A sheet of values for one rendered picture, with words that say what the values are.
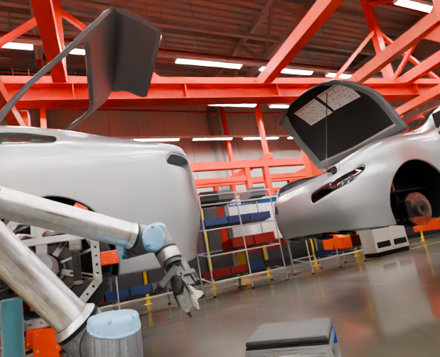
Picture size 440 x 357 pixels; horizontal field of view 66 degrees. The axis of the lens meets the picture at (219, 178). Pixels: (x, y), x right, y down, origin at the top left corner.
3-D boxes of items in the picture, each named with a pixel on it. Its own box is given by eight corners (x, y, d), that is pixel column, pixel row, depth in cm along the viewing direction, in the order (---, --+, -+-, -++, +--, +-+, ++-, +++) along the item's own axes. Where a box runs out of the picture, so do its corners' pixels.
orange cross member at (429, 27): (311, 139, 570) (305, 116, 579) (457, 44, 334) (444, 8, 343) (305, 139, 566) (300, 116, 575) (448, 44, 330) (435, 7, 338)
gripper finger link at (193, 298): (211, 299, 121) (196, 280, 127) (198, 304, 117) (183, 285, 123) (208, 305, 123) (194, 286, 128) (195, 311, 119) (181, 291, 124)
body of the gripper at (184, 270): (200, 280, 128) (186, 253, 133) (182, 287, 122) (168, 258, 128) (192, 290, 132) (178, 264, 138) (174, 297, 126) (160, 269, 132)
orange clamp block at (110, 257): (100, 265, 183) (118, 263, 186) (100, 265, 176) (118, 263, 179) (99, 253, 184) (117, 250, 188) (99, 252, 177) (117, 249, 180)
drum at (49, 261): (60, 280, 175) (58, 252, 178) (54, 281, 155) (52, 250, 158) (29, 285, 170) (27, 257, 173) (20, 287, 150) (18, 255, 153)
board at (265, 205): (289, 273, 821) (272, 194, 862) (302, 273, 777) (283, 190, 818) (234, 285, 755) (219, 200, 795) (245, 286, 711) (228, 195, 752)
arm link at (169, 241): (139, 236, 139) (159, 231, 146) (151, 262, 134) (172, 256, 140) (145, 222, 134) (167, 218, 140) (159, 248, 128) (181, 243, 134)
